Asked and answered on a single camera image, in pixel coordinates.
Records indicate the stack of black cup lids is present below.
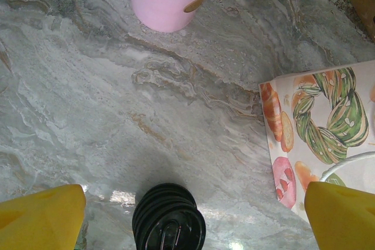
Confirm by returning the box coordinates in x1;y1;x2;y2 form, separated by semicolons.
131;183;207;250

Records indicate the printed paper takeout bag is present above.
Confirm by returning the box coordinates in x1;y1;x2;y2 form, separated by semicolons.
259;59;375;219

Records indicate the pink tin holder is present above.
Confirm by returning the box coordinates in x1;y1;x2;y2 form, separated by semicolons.
127;0;222;33

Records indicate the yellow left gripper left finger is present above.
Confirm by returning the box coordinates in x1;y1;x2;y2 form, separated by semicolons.
0;184;87;250

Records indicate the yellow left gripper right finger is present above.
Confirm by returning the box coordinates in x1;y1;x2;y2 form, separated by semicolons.
304;181;375;250

